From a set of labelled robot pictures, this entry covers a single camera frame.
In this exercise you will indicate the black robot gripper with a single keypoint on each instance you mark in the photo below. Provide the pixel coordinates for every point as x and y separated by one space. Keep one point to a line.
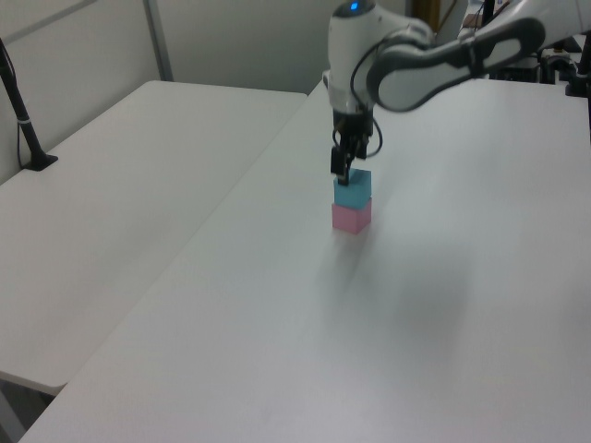
353 124

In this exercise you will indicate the blue cube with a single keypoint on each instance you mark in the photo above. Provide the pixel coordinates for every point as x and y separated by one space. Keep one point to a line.
355 191

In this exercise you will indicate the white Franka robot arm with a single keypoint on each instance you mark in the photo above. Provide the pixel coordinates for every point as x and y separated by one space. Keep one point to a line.
415 78

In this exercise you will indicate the pink cube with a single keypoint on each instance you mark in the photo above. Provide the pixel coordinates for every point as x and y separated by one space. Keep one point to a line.
350 218

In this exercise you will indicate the white side table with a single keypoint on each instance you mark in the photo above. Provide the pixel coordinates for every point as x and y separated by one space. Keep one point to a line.
115 207

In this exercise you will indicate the black equipment frame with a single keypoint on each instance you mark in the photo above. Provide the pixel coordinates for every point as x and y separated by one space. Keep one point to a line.
522 69

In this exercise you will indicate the grey metal partition post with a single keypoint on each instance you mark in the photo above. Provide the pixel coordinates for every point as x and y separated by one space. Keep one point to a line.
159 41

